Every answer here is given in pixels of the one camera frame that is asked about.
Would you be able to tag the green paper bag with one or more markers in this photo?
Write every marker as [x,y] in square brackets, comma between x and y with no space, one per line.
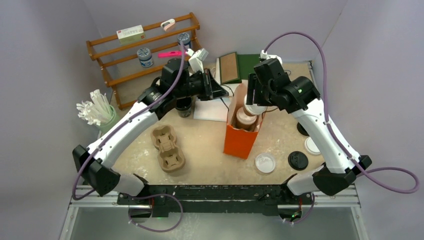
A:
[233,67]

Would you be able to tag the blue white jar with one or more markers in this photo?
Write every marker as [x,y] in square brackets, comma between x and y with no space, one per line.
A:
[184,38]
[145,58]

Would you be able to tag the black cup lid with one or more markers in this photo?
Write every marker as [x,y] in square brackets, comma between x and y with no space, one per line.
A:
[298,160]
[302,130]

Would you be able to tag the white pink clip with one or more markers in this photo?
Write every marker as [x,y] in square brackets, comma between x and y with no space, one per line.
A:
[168,25]

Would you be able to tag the brown paper cup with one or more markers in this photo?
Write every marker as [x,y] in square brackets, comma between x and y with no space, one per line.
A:
[248,126]
[246,111]

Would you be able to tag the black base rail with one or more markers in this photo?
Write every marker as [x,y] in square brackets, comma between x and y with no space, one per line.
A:
[267,200]

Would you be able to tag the pulp cup carrier tray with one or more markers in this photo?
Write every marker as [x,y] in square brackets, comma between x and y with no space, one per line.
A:
[170,156]

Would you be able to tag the orange paper bag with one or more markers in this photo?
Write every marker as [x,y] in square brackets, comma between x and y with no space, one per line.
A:
[238,142]

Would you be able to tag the blue white jar right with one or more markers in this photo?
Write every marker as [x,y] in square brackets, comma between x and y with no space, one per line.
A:
[184,38]

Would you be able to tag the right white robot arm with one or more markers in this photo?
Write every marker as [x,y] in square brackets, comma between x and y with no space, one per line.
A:
[338,170]

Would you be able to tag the wooden shelf rack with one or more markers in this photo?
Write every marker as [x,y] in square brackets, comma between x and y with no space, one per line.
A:
[128,55]

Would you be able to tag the blue white jar left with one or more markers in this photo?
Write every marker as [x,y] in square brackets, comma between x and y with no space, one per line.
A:
[145,58]

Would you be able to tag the pink marker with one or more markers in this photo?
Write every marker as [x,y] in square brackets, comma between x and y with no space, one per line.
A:
[169,54]

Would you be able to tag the black paper cup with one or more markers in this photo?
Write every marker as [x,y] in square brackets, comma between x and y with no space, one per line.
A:
[184,107]

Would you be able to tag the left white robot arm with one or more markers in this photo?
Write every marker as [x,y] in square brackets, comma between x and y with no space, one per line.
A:
[94,163]

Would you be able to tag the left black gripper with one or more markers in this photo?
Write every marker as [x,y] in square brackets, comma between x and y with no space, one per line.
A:
[211,89]

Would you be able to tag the green straw holder cup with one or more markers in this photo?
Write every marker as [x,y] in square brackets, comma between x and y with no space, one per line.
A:
[104,127]

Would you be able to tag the white cup lid picked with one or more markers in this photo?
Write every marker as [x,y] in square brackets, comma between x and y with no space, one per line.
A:
[243,117]

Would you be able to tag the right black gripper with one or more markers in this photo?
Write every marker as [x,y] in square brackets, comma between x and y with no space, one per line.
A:
[255,84]

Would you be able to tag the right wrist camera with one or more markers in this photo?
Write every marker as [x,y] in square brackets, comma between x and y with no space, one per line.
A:
[265,56]

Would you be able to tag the white green box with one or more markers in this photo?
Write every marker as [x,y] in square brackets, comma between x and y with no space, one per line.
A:
[130,35]

